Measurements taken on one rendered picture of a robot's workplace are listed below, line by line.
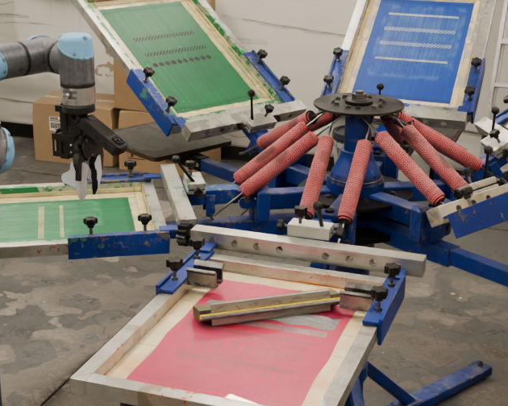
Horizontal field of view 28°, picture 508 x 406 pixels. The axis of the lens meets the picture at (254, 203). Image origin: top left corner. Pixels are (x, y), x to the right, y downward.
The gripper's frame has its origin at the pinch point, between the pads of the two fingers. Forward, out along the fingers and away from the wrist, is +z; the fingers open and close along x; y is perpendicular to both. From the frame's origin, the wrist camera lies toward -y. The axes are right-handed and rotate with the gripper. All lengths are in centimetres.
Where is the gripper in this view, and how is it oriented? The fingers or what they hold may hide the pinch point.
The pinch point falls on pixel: (90, 192)
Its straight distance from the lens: 229.7
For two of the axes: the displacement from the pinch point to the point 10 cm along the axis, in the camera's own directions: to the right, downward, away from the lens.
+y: -9.1, -1.5, 3.8
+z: -0.1, 9.4, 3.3
